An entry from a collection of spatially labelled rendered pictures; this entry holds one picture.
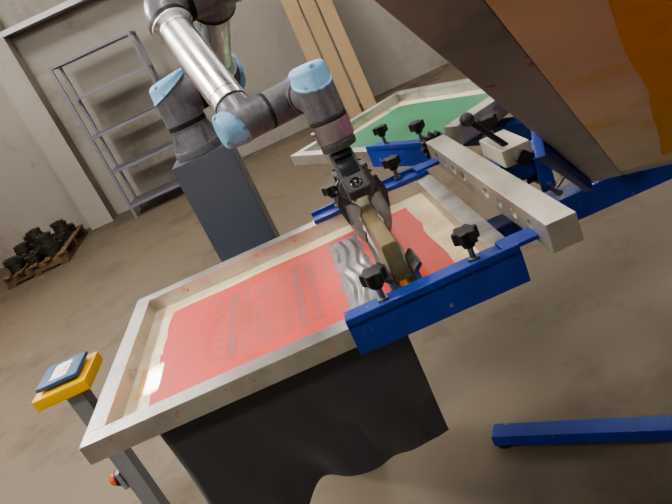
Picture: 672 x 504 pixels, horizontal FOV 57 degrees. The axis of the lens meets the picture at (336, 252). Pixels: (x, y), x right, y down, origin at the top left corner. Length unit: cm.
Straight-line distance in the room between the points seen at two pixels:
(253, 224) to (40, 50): 680
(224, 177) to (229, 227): 15
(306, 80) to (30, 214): 788
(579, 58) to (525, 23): 8
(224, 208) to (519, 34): 157
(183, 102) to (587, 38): 155
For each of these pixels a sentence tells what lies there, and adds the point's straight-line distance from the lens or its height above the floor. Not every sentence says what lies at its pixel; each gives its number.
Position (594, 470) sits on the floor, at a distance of 203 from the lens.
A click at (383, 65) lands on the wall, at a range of 838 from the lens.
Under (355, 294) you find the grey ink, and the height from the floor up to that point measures 96.
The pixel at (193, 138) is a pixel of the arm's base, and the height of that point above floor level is 125.
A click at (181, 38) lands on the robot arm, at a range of 140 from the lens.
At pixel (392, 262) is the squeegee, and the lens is 108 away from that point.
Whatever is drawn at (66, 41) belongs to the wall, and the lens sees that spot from 842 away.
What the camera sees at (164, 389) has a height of 96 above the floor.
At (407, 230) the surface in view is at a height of 96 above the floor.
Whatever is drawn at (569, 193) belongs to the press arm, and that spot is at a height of 92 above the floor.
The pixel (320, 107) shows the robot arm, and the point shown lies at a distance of 118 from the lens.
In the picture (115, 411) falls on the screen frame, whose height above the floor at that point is 98.
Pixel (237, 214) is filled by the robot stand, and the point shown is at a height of 100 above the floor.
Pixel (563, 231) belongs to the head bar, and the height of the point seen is 102.
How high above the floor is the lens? 147
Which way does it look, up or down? 22 degrees down
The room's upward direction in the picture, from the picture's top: 25 degrees counter-clockwise
